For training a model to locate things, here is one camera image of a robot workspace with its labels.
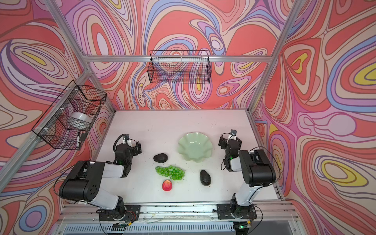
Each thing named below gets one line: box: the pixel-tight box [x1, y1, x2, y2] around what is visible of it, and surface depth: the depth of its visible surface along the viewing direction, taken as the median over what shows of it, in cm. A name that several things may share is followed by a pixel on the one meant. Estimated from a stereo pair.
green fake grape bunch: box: [155, 164, 186, 181], surface depth 86 cm
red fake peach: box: [162, 179, 173, 192], surface depth 80 cm
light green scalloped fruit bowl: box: [178, 131, 213, 163], surface depth 98 cm
